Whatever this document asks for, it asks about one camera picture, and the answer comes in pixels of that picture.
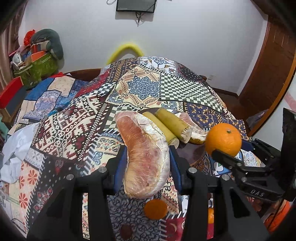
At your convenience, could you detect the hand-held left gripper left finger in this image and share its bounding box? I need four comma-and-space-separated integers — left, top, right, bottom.
26, 145, 127, 241

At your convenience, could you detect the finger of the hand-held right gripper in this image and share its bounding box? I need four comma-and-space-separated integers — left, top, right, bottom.
240, 138, 279, 168
211, 149, 244, 173

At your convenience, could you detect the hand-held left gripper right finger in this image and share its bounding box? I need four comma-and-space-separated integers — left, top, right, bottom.
169, 145, 270, 241

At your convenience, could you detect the large orange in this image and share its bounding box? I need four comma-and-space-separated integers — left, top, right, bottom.
205, 123, 242, 157

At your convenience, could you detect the purple plate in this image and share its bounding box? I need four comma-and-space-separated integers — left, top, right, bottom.
139, 109, 210, 168

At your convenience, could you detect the pink pomelo segment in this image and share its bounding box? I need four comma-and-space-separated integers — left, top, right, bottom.
115, 111, 171, 199

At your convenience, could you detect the pomelo segment with yellow pith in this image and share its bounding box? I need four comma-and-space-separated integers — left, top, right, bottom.
177, 112, 208, 144

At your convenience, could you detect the patchwork printed blanket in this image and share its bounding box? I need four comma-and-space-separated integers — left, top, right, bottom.
0, 56, 266, 241

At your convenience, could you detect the brown wooden door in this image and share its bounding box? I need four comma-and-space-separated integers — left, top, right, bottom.
238, 14, 296, 121

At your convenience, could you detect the white cloth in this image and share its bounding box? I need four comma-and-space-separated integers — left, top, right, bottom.
0, 123, 40, 183

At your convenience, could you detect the teal plush toy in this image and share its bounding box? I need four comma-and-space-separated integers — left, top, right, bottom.
0, 122, 11, 137

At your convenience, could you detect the green storage box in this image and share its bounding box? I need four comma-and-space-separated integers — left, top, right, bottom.
13, 52, 59, 87

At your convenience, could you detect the red box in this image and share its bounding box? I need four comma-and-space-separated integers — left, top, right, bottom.
0, 76, 23, 109

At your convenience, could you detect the orange box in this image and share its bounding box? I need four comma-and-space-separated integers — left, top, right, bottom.
30, 50, 47, 62

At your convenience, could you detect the grey plush pillow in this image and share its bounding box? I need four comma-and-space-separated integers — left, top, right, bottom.
30, 28, 64, 59

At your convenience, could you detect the red decoration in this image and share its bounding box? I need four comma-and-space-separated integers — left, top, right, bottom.
24, 30, 35, 44

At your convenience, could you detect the striped brown curtain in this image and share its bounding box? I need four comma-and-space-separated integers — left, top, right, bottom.
0, 0, 28, 88

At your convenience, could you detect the wooden bed frame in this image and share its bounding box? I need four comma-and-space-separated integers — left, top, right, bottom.
63, 68, 207, 82

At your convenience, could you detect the small black wall monitor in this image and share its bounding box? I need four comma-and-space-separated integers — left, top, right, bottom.
116, 0, 155, 14

